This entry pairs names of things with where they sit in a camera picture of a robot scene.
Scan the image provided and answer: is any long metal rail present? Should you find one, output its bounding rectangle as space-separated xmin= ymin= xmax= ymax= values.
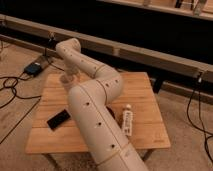
xmin=0 ymin=14 xmax=213 ymax=84

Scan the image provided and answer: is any white plastic bottle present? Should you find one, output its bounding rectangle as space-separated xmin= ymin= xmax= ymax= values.
xmin=122 ymin=104 xmax=133 ymax=136

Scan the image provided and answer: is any black floor cable left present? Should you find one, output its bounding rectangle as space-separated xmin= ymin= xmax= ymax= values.
xmin=0 ymin=73 xmax=42 ymax=145

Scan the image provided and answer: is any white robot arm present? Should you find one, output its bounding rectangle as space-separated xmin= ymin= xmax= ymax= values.
xmin=56 ymin=38 xmax=148 ymax=171

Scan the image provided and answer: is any black power adapter box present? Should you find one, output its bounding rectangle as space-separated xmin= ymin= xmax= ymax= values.
xmin=24 ymin=63 xmax=42 ymax=76

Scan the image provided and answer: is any black rectangular remote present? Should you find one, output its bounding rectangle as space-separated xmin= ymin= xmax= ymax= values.
xmin=47 ymin=110 xmax=71 ymax=130

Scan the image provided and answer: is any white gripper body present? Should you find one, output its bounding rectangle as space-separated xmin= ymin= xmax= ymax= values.
xmin=59 ymin=69 xmax=80 ymax=91

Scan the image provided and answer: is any black hanging cable right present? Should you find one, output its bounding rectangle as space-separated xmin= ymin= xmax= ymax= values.
xmin=186 ymin=73 xmax=213 ymax=164

